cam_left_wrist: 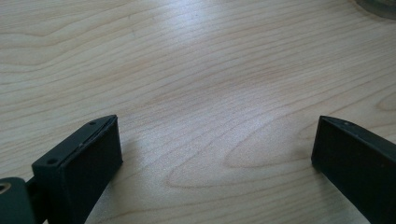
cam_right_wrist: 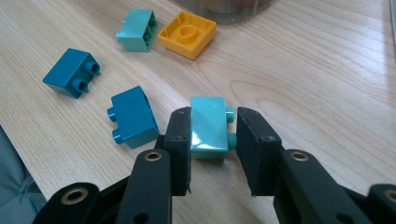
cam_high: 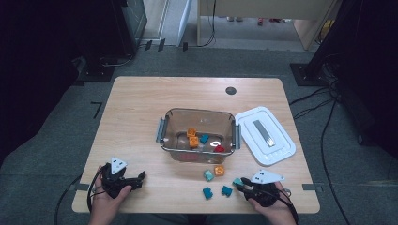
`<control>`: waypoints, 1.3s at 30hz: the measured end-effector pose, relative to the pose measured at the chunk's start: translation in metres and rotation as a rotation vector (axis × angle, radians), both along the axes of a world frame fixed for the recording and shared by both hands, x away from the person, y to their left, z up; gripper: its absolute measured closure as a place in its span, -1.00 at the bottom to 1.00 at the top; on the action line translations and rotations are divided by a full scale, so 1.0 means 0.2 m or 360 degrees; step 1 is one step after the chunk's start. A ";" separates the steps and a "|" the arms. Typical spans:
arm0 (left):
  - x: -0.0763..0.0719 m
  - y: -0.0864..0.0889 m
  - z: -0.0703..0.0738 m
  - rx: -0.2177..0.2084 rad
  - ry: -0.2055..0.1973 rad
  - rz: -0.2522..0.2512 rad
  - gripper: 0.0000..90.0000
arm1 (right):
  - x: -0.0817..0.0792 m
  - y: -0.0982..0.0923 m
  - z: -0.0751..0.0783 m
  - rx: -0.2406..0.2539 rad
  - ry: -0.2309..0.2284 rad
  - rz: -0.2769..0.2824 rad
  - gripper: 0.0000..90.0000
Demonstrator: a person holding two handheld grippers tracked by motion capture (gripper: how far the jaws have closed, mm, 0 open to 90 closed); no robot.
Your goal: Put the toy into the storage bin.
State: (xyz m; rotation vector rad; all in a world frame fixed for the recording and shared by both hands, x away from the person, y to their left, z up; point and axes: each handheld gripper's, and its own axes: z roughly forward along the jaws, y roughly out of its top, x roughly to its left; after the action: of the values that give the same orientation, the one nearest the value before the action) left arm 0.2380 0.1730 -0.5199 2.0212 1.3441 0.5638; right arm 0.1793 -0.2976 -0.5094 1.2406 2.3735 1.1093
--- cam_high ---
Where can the black curtain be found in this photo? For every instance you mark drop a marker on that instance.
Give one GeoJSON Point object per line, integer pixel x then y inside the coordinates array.
{"type": "Point", "coordinates": [37, 62]}
{"type": "Point", "coordinates": [369, 62]}

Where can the grey tape strip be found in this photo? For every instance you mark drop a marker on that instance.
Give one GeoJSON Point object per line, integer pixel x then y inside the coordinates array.
{"type": "Point", "coordinates": [79, 187]}
{"type": "Point", "coordinates": [312, 187]}

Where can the black stand base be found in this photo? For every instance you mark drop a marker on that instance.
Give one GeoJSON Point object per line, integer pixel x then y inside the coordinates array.
{"type": "Point", "coordinates": [97, 73]}
{"type": "Point", "coordinates": [305, 76]}

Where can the person's right hand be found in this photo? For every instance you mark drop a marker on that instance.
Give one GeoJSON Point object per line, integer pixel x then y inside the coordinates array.
{"type": "Point", "coordinates": [280, 211]}

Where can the round dark table grommet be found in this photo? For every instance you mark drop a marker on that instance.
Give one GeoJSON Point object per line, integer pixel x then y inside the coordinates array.
{"type": "Point", "coordinates": [231, 91]}

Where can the white plastic container lid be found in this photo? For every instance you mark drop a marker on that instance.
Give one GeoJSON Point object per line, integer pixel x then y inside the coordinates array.
{"type": "Point", "coordinates": [281, 146]}

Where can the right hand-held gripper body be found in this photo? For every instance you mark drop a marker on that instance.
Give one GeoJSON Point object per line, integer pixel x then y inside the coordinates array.
{"type": "Point", "coordinates": [263, 192]}

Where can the person's left hand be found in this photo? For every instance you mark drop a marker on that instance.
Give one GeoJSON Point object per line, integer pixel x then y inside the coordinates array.
{"type": "Point", "coordinates": [104, 204]}

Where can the white panel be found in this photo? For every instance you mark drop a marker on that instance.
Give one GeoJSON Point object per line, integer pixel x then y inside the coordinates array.
{"type": "Point", "coordinates": [184, 22]}

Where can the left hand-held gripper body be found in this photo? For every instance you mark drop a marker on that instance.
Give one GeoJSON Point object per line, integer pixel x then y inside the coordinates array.
{"type": "Point", "coordinates": [114, 178]}

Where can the red toy block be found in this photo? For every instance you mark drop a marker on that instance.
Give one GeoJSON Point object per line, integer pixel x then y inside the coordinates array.
{"type": "Point", "coordinates": [219, 149]}

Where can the wooden desk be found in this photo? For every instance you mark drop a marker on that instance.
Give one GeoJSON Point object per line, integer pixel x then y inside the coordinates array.
{"type": "Point", "coordinates": [266, 7]}

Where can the blue toy block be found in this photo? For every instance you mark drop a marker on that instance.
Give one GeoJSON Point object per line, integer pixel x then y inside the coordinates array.
{"type": "Point", "coordinates": [226, 191]}
{"type": "Point", "coordinates": [204, 139]}
{"type": "Point", "coordinates": [207, 193]}

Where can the light teal toy block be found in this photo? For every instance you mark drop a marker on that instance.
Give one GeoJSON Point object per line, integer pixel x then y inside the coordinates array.
{"type": "Point", "coordinates": [237, 182]}
{"type": "Point", "coordinates": [208, 175]}

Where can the clear plastic container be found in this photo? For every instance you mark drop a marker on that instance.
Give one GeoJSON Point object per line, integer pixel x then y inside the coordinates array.
{"type": "Point", "coordinates": [200, 120]}

